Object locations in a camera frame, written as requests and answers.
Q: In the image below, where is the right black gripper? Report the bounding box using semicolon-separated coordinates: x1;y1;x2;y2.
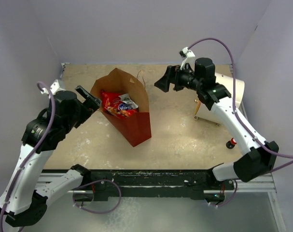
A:
155;63;202;92

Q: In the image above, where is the red cookie snack bag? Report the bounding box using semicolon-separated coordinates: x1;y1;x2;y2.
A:
100;90;139;119

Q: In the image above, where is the red paper bag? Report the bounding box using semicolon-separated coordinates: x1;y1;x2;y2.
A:
91;68;152;147

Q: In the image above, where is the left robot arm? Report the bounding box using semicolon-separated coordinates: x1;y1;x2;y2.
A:
0;82;101;232

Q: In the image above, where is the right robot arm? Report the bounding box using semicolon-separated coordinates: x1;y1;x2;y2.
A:
154;58;279;189

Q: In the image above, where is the white cylindrical drawer toy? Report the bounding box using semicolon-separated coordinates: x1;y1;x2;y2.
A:
195;72;245;124

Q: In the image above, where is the red black stamp knob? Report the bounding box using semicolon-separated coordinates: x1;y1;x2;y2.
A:
226;138;237;149

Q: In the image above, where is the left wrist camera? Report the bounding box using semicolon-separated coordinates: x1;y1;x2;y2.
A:
41;79;65;95

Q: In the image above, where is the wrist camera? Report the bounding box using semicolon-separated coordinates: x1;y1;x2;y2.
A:
179;47;195;70
41;79;65;95

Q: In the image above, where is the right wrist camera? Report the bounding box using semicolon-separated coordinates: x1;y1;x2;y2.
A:
179;47;195;70

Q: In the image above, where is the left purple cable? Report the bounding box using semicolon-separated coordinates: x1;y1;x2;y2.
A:
0;81;57;232

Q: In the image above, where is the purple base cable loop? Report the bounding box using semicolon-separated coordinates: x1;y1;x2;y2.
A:
72;178;123;214

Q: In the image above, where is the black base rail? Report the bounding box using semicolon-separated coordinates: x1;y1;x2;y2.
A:
37;169;274;202

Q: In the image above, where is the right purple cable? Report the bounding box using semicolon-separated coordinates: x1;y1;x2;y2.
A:
187;37;293;215

